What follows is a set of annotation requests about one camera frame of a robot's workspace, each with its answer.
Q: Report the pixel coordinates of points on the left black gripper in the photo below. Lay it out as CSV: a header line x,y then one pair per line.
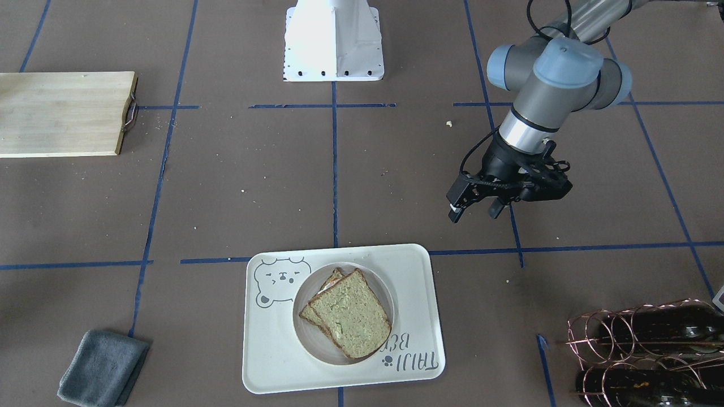
x,y
500,161

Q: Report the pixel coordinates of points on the bread slice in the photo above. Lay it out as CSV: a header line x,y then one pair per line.
x,y
309,315
356,319

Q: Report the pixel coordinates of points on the beige round plate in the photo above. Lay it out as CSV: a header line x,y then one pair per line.
x,y
310,337

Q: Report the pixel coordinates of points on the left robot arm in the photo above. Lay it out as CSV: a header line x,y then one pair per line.
x,y
554,73

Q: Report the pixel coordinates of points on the beige bear tray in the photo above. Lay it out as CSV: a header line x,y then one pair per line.
x,y
274,359

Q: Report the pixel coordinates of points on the lower dark wine bottle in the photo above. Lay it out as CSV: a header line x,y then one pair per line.
x,y
643,387

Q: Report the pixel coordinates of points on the dark wine bottle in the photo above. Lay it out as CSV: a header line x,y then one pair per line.
x,y
685,329
643,387

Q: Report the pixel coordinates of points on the upper dark wine bottle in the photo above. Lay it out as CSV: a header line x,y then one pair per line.
x,y
685,329

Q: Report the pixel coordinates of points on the grey folded cloth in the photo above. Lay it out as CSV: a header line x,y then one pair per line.
x,y
104,369

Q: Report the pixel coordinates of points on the wooden cutting board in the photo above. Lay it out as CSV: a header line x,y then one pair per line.
x,y
66,114

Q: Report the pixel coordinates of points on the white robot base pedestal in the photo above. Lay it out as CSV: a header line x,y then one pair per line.
x,y
333,41

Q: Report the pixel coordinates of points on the copper wire bottle rack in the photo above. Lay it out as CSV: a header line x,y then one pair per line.
x,y
583,339

